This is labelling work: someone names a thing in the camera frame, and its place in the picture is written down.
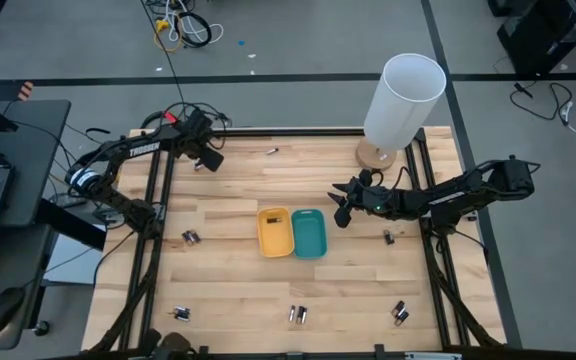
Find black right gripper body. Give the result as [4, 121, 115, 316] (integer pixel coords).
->
[334, 169, 380, 230]

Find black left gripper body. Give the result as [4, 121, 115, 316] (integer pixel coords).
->
[180, 108, 226, 174]

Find teal plastic bin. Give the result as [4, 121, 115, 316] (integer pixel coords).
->
[290, 208, 329, 260]

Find yellow plastic bin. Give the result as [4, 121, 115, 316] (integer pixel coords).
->
[256, 206, 296, 259]

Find white shade wooden table lamp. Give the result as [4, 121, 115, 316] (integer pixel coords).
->
[354, 52, 448, 174]

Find black office desk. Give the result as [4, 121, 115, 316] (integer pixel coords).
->
[0, 97, 108, 352]

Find black computer tower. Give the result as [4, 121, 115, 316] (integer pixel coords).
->
[496, 0, 576, 77]

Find black computer mouse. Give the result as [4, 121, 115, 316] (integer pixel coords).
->
[0, 285, 27, 336]

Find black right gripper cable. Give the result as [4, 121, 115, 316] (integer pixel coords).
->
[367, 166, 415, 194]

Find black cables behind table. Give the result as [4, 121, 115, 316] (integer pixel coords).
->
[140, 101, 233, 132]

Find black aluminium table frame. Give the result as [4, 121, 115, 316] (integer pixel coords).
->
[87, 125, 508, 360]

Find long black floor cable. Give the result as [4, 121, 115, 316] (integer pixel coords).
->
[140, 0, 188, 117]

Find coiled black floor cable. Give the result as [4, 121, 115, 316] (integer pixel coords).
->
[174, 9, 214, 50]

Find white floor cable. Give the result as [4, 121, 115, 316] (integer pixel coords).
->
[163, 0, 225, 46]

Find yellow floor cable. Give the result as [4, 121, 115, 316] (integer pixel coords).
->
[152, 17, 185, 54]

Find black floor cable with plug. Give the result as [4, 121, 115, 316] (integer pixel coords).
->
[510, 81, 575, 122]

